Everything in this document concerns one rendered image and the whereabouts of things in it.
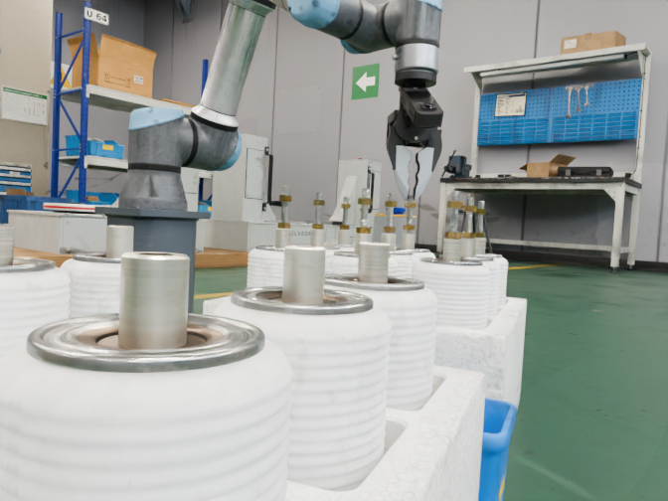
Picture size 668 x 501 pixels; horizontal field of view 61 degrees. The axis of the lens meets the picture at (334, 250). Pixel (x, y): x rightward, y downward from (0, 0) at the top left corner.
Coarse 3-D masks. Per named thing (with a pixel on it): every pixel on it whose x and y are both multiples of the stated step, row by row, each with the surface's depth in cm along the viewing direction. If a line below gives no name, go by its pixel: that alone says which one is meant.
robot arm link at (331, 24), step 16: (272, 0) 99; (288, 0) 91; (304, 0) 88; (320, 0) 87; (336, 0) 89; (352, 0) 93; (304, 16) 89; (320, 16) 89; (336, 16) 91; (352, 16) 93; (336, 32) 94; (352, 32) 95
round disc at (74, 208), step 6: (48, 204) 270; (54, 204) 268; (60, 204) 268; (66, 204) 268; (72, 204) 268; (78, 204) 280; (54, 210) 275; (60, 210) 272; (66, 210) 268; (72, 210) 268; (78, 210) 269; (84, 210) 271; (90, 210) 273
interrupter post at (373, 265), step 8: (360, 248) 40; (368, 248) 40; (376, 248) 40; (384, 248) 40; (360, 256) 40; (368, 256) 40; (376, 256) 40; (384, 256) 40; (360, 264) 40; (368, 264) 40; (376, 264) 40; (384, 264) 40; (360, 272) 40; (368, 272) 40; (376, 272) 40; (384, 272) 40; (360, 280) 40; (368, 280) 40; (376, 280) 40; (384, 280) 40
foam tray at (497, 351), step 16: (208, 304) 75; (512, 304) 88; (496, 320) 71; (512, 320) 72; (448, 336) 63; (464, 336) 62; (480, 336) 61; (496, 336) 61; (512, 336) 70; (448, 352) 63; (464, 352) 62; (480, 352) 61; (496, 352) 61; (512, 352) 71; (464, 368) 62; (480, 368) 61; (496, 368) 61; (512, 368) 74; (496, 384) 61; (512, 384) 76; (512, 400) 78
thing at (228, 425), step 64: (0, 384) 16; (64, 384) 15; (128, 384) 15; (192, 384) 15; (256, 384) 17; (0, 448) 16; (64, 448) 15; (128, 448) 15; (192, 448) 15; (256, 448) 17
